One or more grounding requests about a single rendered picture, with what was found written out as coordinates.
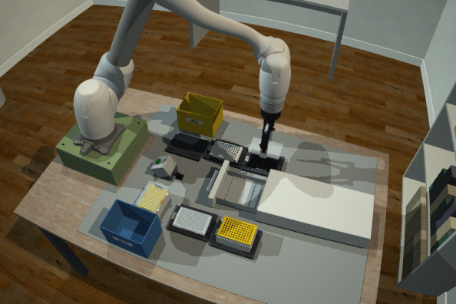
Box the blue open-top bin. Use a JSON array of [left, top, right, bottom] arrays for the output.
[[99, 199, 163, 259]]

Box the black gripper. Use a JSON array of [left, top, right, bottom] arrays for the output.
[[259, 109, 281, 158]]

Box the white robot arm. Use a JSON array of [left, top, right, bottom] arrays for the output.
[[74, 0, 291, 156]]

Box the large grey bench mat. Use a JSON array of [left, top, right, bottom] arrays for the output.
[[77, 103, 377, 304]]

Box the black multi-well plate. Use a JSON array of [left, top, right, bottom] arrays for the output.
[[246, 154, 280, 172]]

